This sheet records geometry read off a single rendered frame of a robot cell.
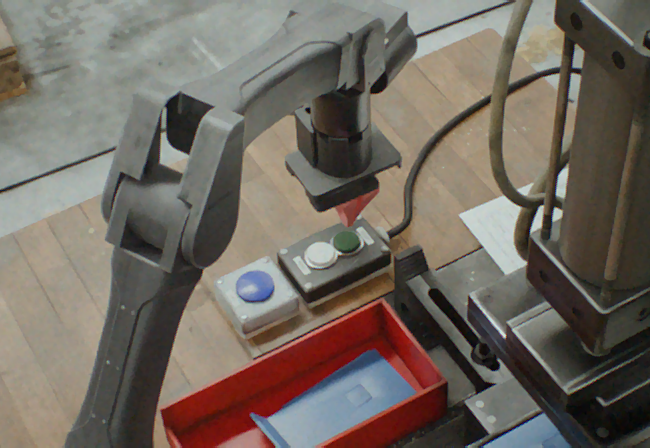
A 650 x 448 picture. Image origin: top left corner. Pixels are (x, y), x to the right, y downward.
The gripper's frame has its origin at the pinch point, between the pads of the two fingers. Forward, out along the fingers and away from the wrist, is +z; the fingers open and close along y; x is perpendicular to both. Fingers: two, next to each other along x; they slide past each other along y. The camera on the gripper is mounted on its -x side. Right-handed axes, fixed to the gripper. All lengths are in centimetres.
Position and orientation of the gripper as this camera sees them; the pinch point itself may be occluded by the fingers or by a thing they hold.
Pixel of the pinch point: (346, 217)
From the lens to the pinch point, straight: 137.8
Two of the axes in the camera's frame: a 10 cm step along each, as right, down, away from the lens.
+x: 4.8, 6.5, -5.9
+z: 0.4, 6.6, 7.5
